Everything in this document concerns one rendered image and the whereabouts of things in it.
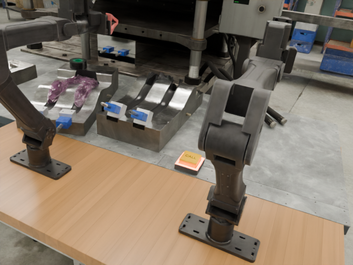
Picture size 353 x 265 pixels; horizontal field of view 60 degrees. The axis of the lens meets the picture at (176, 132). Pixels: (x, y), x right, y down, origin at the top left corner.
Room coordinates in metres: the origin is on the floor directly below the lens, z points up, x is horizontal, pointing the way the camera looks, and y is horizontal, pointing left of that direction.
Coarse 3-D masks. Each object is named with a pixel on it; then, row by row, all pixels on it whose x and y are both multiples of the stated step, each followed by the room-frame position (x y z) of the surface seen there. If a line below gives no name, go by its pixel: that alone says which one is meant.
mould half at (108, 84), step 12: (60, 72) 1.36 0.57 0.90; (72, 72) 1.36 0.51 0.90; (96, 72) 1.37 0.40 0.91; (108, 72) 1.39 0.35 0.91; (48, 84) 1.21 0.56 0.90; (72, 84) 1.26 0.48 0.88; (108, 84) 1.33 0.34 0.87; (36, 96) 1.13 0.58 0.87; (60, 96) 1.14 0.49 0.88; (72, 96) 1.14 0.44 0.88; (96, 96) 1.15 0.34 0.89; (60, 108) 1.07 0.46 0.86; (84, 108) 1.09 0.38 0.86; (96, 108) 1.12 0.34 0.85; (84, 120) 1.00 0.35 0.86; (60, 132) 0.98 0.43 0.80; (72, 132) 0.98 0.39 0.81; (84, 132) 0.98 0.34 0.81
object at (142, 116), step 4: (140, 108) 0.97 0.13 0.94; (132, 112) 0.88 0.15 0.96; (136, 112) 0.93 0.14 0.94; (140, 112) 0.93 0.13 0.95; (144, 112) 0.96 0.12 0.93; (148, 112) 0.96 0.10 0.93; (132, 116) 0.92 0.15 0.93; (136, 116) 0.92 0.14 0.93; (140, 116) 0.92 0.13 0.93; (144, 116) 0.93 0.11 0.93; (148, 116) 0.95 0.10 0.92; (136, 120) 0.95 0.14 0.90; (140, 120) 0.95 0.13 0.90; (144, 120) 0.93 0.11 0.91; (148, 120) 0.95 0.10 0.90; (140, 124) 0.94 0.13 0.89; (144, 124) 0.94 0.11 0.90
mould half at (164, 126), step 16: (144, 80) 1.27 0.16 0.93; (160, 80) 1.28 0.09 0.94; (128, 96) 1.19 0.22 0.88; (160, 96) 1.18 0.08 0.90; (176, 96) 1.18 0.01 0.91; (192, 96) 1.22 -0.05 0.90; (128, 112) 1.03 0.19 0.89; (176, 112) 1.08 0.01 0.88; (192, 112) 1.25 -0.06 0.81; (112, 128) 0.97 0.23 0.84; (128, 128) 0.95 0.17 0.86; (144, 128) 0.93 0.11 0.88; (160, 128) 0.93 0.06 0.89; (176, 128) 1.07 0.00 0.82; (144, 144) 0.93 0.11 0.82; (160, 144) 0.92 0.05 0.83
